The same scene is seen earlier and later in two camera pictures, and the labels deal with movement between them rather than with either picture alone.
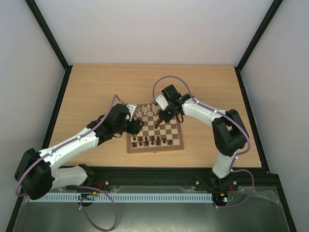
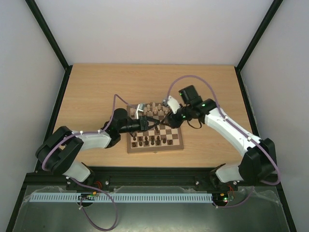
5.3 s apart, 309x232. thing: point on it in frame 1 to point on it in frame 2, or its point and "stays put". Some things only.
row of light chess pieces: [153, 109] stays put
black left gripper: [136, 128] to [144, 122]
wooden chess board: [156, 136] stays put
